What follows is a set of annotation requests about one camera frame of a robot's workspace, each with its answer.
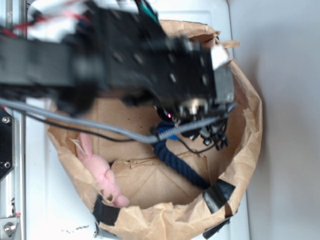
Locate red and black wires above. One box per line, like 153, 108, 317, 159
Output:
0, 0, 161, 38

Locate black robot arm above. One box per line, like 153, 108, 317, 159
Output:
0, 0, 235, 149

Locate grey braided cable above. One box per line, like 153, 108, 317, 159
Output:
0, 97, 237, 144

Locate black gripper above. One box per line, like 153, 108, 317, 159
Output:
153, 44, 236, 152

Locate aluminium frame rail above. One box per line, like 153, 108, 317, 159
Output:
0, 0, 27, 240

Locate pink plush bunny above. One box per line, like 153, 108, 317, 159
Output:
72, 132, 130, 208

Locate dark blue twisted rope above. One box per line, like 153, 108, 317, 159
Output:
152, 121, 211, 190

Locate brown paper bag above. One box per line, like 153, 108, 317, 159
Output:
44, 19, 265, 240

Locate black mounting plate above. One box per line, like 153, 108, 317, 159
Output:
0, 107, 14, 181

